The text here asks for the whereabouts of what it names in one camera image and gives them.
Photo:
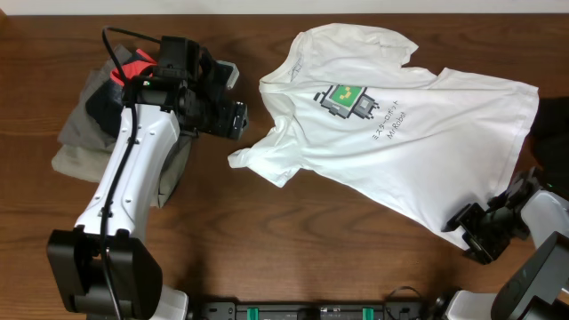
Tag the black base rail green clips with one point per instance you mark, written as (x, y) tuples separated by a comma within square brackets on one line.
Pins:
[(397, 306)]

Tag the white t-shirt with robot print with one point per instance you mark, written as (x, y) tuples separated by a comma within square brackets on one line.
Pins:
[(347, 105)]

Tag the folded black red shorts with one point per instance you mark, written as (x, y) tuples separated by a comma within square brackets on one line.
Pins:
[(105, 105)]

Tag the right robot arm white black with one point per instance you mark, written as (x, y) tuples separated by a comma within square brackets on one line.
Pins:
[(530, 208)]

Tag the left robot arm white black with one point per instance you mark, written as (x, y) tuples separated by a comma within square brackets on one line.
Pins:
[(101, 266)]

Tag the folded grey olive garment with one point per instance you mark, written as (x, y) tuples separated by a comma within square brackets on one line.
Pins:
[(86, 148)]

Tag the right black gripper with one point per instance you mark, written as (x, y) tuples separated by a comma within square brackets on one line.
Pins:
[(467, 217)]

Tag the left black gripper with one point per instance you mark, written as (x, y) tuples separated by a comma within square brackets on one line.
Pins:
[(229, 118)]

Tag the black garment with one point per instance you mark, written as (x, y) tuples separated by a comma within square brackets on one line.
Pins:
[(549, 133)]

